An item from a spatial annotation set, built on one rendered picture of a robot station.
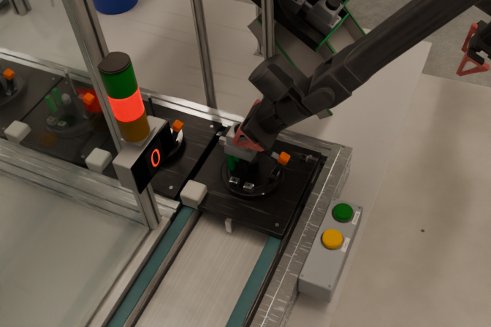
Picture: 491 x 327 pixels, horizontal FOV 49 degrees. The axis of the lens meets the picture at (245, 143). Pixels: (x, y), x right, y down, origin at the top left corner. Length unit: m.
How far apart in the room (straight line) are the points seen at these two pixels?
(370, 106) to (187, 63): 0.57
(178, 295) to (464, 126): 0.86
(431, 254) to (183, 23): 1.07
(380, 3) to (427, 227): 2.31
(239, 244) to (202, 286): 0.12
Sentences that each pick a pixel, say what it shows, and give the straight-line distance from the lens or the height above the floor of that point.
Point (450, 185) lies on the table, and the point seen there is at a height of 0.86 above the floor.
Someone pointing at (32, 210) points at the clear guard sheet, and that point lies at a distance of 0.84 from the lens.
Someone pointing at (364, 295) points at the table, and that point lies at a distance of 1.19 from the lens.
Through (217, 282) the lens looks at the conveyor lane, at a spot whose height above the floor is 0.92.
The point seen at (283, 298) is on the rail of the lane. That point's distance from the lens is 1.06.
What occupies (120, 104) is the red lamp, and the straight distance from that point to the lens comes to 0.86.
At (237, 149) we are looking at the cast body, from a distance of 1.12.
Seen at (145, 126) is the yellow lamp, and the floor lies 1.28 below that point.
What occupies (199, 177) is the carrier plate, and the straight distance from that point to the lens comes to 1.22.
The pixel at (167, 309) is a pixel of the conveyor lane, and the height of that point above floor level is 0.92.
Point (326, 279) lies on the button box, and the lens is 1.09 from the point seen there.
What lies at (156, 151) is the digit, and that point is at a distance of 0.96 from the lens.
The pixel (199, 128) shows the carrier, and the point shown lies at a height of 0.97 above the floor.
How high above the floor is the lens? 1.92
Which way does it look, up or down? 49 degrees down
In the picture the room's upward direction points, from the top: 5 degrees counter-clockwise
